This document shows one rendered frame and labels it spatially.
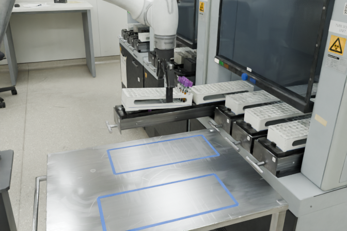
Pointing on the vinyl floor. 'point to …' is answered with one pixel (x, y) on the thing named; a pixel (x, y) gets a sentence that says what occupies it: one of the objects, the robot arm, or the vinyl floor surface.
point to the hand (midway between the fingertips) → (164, 93)
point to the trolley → (156, 186)
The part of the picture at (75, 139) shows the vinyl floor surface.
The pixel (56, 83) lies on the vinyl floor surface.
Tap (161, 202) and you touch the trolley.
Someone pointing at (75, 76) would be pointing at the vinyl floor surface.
